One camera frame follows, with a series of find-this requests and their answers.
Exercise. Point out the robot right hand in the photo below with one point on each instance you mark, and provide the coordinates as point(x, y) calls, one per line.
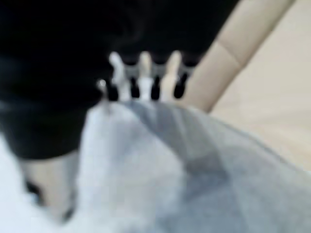
point(73, 60)

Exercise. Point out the grey white patterned cushion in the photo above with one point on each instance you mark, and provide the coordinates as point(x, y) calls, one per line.
point(158, 174)

